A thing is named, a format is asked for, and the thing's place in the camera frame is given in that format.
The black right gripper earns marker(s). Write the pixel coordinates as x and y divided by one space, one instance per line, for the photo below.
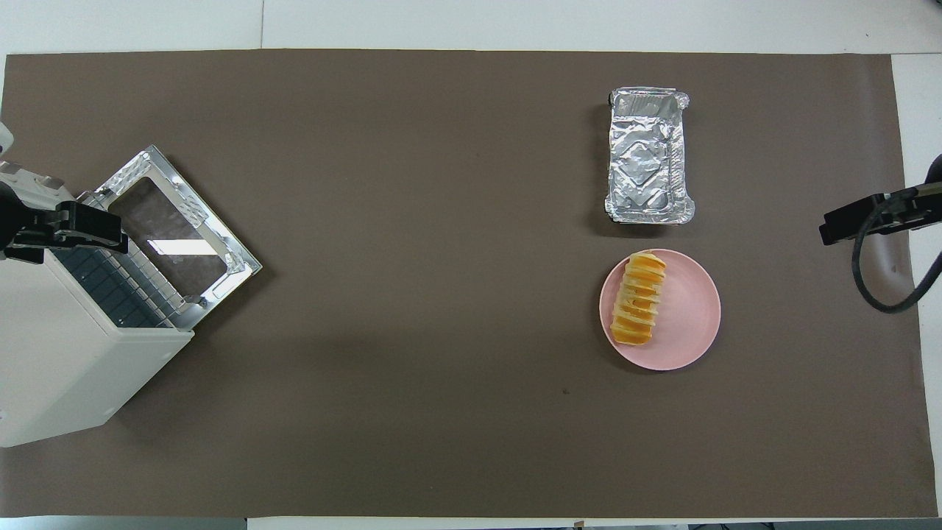
920 210

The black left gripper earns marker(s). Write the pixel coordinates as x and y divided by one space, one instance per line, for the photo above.
18 221

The aluminium foil tray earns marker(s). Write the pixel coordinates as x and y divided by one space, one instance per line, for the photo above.
647 162

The sliced orange bread loaf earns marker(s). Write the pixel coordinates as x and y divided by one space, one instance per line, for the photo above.
639 302

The foil-lined glass oven door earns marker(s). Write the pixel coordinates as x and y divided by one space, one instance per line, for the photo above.
176 228

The cream white toaster oven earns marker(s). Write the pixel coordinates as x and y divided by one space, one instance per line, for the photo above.
66 368

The pink round plate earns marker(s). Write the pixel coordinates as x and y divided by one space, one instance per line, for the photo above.
688 316

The brown paper table mat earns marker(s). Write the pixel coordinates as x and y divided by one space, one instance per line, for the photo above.
441 184

